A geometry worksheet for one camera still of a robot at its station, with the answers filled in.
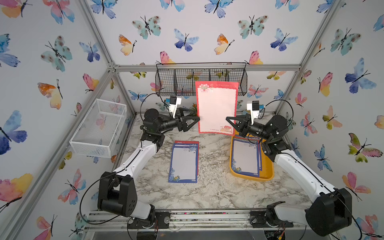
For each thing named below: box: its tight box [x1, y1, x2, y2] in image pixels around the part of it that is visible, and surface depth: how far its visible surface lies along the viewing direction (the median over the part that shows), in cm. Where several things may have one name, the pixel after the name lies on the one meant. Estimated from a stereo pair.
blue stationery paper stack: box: [231, 134, 262, 178], surface depth 93 cm
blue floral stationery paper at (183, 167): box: [168, 143, 198, 184], surface depth 95 cm
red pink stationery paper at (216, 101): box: [195, 81, 239, 136], surface depth 62 cm
